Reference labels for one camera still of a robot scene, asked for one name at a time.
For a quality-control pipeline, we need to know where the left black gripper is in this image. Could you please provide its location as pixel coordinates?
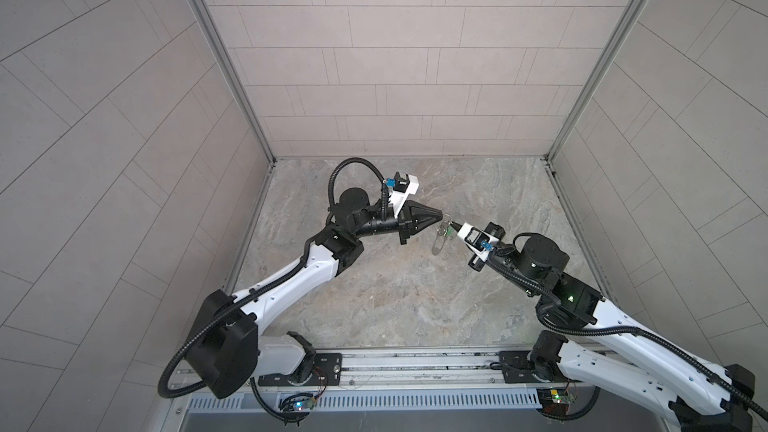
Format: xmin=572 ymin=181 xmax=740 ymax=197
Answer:
xmin=346 ymin=204 xmax=435 ymax=250

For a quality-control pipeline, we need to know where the metal key holder plate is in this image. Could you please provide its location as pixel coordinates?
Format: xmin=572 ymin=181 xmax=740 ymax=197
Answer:
xmin=431 ymin=221 xmax=450 ymax=256

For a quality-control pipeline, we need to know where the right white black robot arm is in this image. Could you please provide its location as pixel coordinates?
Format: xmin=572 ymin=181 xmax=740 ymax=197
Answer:
xmin=448 ymin=222 xmax=767 ymax=431

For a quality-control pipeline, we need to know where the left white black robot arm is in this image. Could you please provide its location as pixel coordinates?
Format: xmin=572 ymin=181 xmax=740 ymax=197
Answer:
xmin=179 ymin=188 xmax=443 ymax=399

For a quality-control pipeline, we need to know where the right circuit board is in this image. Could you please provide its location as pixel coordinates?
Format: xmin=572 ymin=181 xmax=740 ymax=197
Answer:
xmin=537 ymin=388 xmax=577 ymax=418

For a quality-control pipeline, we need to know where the circuit board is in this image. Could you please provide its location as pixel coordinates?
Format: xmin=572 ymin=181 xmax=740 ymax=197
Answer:
xmin=537 ymin=388 xmax=577 ymax=418
xmin=279 ymin=393 xmax=317 ymax=414

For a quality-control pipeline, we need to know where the perforated vent strip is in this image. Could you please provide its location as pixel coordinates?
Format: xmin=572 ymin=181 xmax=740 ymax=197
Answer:
xmin=188 ymin=388 xmax=542 ymax=413

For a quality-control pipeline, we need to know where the left circuit board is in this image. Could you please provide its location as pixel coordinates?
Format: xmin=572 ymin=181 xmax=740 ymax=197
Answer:
xmin=279 ymin=393 xmax=317 ymax=414

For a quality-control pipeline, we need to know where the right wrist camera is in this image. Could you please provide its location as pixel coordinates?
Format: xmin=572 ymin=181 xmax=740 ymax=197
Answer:
xmin=461 ymin=222 xmax=500 ymax=267

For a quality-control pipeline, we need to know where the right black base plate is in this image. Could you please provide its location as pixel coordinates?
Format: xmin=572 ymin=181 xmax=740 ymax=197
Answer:
xmin=490 ymin=351 xmax=568 ymax=384

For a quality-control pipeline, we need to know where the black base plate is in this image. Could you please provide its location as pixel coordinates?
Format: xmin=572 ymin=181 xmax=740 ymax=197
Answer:
xmin=490 ymin=351 xmax=568 ymax=384
xmin=258 ymin=353 xmax=343 ymax=387

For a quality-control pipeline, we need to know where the aluminium mounting rail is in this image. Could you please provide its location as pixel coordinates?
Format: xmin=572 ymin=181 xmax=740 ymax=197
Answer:
xmin=161 ymin=344 xmax=649 ymax=397

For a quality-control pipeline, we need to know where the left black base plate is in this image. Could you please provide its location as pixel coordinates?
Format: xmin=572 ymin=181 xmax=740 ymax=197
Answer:
xmin=258 ymin=353 xmax=343 ymax=387

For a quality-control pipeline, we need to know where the left black corrugated cable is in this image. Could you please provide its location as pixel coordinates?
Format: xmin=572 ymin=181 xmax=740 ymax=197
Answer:
xmin=157 ymin=157 xmax=388 ymax=400

